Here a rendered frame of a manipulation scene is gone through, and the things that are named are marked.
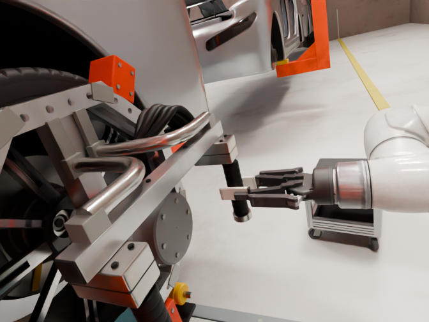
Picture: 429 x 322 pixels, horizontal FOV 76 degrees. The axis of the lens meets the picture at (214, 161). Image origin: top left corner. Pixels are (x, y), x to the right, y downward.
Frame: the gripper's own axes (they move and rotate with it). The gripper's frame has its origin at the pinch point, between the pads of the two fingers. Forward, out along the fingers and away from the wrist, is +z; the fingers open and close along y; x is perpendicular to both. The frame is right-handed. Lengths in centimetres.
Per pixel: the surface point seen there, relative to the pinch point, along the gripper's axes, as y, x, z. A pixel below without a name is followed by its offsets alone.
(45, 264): -21.6, -6.4, 42.9
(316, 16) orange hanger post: 344, 31, -8
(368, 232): 73, -71, -32
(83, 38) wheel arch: 7, 39, 33
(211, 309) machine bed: 21, -75, 35
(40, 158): -10.8, 16.0, 42.9
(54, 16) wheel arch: 0, 44, 32
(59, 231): -18.2, 0.8, 37.3
